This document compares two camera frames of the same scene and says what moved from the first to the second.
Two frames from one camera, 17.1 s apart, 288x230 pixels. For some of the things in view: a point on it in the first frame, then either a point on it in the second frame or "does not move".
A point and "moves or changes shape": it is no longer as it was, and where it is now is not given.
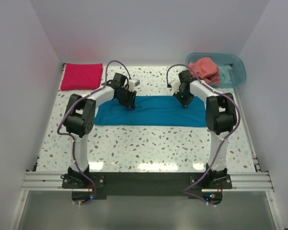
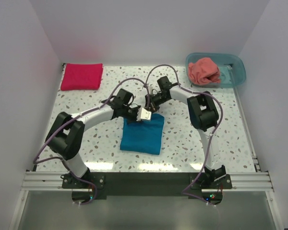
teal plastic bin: [232, 67] does not move
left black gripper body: [126, 97] → [130, 113]
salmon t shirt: [207, 70] does not move
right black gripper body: [185, 97] → [155, 101]
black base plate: [207, 186] does not move
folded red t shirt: [82, 76] does not move
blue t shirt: [157, 110] moves or changes shape
